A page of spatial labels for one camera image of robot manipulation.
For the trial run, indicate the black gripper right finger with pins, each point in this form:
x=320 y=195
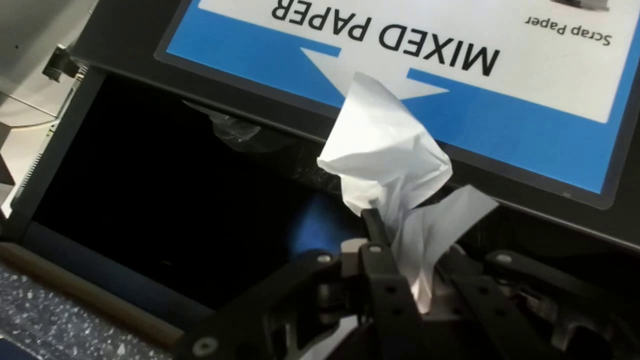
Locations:
x=473 y=318

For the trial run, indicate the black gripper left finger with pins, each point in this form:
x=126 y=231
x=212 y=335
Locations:
x=392 y=328

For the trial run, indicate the small white tissue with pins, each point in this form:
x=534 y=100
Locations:
x=389 y=163

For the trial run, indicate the right black bin door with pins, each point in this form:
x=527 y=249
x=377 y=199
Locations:
x=122 y=37

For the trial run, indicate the right mixed paper sign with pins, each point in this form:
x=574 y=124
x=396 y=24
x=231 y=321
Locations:
x=536 y=91

